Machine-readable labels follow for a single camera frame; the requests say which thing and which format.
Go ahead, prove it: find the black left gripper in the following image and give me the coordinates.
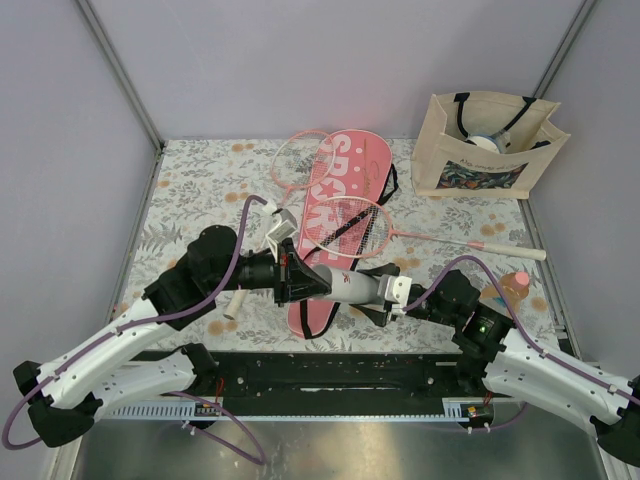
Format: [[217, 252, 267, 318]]
[[213, 238, 334, 307]]

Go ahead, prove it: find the white shuttlecock tube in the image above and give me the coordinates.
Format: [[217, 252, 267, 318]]
[[312, 265, 383, 305]]

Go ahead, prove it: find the pink racket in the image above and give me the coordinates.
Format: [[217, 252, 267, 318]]
[[302, 196, 547, 261], [222, 128, 337, 321]]

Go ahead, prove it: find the pink racket bag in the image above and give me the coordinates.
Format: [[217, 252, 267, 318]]
[[288, 129, 398, 340]]

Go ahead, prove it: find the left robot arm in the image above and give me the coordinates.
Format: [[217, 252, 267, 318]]
[[13, 225, 331, 448]]

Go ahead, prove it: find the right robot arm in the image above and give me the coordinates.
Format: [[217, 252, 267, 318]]
[[351, 270, 639, 466]]

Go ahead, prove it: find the floral table cloth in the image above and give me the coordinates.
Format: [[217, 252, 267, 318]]
[[121, 139, 558, 353]]

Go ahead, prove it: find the pink capped bottle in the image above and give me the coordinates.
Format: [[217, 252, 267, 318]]
[[480, 271, 530, 310]]

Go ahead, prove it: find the beige canvas tote bag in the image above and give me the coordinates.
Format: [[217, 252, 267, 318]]
[[411, 91, 570, 199]]

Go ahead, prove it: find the water bottle in tote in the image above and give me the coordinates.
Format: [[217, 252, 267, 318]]
[[466, 129, 511, 154]]

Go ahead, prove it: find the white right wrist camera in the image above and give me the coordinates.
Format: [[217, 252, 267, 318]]
[[378, 274, 412, 315]]

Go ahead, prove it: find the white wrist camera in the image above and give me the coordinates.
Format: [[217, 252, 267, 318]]
[[378, 274, 412, 315], [263, 201, 298, 258]]

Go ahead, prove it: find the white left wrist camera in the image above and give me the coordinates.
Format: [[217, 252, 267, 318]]
[[263, 201, 298, 258]]

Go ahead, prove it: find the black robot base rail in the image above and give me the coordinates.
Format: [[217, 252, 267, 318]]
[[179, 344, 487, 401]]

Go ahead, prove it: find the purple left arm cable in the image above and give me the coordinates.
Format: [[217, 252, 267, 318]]
[[2, 194, 271, 467]]

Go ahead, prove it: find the white slotted cable duct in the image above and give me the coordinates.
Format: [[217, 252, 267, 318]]
[[105, 391, 465, 422]]

